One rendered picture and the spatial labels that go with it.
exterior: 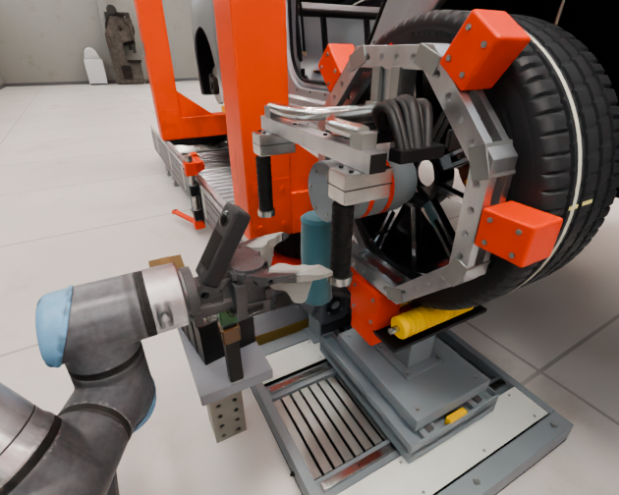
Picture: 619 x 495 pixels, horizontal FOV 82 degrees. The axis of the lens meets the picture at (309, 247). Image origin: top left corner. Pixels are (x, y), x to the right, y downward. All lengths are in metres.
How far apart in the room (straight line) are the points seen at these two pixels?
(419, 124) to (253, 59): 0.66
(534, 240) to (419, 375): 0.71
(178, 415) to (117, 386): 0.91
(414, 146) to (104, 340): 0.49
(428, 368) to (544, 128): 0.81
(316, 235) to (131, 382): 0.54
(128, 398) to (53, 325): 0.13
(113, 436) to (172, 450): 0.86
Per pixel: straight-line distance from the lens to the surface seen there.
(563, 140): 0.71
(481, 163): 0.64
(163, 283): 0.49
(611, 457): 1.60
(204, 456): 1.33
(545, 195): 0.69
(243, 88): 1.13
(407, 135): 0.58
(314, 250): 0.92
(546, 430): 1.44
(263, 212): 0.89
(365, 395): 1.25
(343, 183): 0.54
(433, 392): 1.20
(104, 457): 0.51
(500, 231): 0.64
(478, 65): 0.65
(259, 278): 0.50
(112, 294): 0.50
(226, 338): 0.78
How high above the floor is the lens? 1.10
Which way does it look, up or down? 28 degrees down
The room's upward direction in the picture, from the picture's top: straight up
